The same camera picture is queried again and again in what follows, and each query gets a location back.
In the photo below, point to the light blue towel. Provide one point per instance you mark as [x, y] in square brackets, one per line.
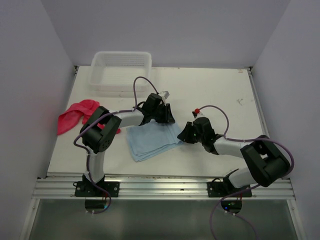
[151, 139]

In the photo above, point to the red towel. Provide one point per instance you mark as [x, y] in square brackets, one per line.
[82, 110]

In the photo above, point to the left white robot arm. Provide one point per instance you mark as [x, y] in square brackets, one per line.
[99, 131]

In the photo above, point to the white plastic mesh basket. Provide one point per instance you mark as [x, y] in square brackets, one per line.
[115, 71]

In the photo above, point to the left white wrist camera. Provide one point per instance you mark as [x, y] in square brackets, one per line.
[164, 94]

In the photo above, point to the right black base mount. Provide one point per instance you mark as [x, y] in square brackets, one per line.
[217, 188]

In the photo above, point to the aluminium side rail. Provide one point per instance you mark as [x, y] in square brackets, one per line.
[262, 120]

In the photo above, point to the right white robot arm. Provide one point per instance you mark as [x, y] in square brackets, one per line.
[238, 177]

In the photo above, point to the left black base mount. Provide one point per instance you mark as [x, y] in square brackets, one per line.
[85, 188]

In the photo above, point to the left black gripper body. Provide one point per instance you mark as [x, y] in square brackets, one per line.
[153, 112]

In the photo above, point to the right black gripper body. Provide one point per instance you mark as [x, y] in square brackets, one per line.
[200, 138]

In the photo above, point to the aluminium front rail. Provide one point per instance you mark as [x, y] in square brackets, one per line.
[154, 188]

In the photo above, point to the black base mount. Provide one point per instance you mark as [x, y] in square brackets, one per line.
[85, 188]
[217, 188]

